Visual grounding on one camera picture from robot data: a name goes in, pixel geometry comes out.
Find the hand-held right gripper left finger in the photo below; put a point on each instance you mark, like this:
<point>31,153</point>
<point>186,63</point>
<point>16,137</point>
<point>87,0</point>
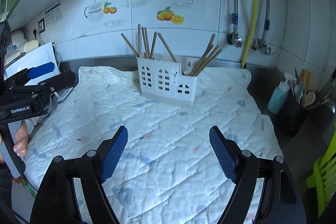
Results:
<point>115,153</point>

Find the black wall outlet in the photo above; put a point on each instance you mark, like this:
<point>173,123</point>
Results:
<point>40,27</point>

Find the metal ladle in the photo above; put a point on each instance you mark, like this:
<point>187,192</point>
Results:
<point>321,103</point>

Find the pale green spoon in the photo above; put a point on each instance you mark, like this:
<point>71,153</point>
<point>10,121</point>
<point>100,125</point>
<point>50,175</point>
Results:
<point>299,91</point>

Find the yellow dish brush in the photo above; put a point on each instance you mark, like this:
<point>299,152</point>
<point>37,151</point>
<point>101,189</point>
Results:
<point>305,77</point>

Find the cream textured packet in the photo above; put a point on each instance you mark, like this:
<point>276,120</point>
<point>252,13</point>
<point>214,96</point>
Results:
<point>29,46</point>

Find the printed wall label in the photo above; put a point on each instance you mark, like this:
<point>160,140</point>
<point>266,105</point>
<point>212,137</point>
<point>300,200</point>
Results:
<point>53,14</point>

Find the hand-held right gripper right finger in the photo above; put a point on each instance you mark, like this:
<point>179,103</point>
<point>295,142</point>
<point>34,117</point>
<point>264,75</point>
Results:
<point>221,153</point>

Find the person's left hand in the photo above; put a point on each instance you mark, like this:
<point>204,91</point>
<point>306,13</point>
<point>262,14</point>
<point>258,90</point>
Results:
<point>21,140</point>

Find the white rounded bag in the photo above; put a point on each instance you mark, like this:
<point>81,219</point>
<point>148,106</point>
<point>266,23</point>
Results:
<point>19,35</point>

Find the white quilted mat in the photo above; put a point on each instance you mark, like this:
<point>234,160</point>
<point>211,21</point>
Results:
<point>162,134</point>

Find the teal pump bottle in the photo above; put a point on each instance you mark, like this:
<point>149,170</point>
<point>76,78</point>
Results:
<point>279,98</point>

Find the bunch of wooden chopsticks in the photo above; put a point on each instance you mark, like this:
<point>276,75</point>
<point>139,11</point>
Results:
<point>139,40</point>

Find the white plastic utensil holder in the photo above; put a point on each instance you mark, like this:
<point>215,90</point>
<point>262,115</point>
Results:
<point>168,94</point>

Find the white microwave oven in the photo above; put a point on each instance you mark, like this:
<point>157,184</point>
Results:
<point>39,56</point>

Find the green plastic stool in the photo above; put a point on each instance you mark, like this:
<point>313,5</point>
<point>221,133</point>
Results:
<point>324,182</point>

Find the metal angle valve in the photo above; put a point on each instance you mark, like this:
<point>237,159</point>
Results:
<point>262,47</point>

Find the white power adapter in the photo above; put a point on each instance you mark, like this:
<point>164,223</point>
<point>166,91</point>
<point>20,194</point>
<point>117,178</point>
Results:
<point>64,94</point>

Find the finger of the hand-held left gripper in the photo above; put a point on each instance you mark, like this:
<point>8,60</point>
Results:
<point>42,70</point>
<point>60,81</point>

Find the wooden spoon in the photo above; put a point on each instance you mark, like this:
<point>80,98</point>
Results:
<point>310,98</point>

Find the black utensil cup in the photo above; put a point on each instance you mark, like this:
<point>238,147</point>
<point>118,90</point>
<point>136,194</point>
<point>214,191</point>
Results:
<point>294,119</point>

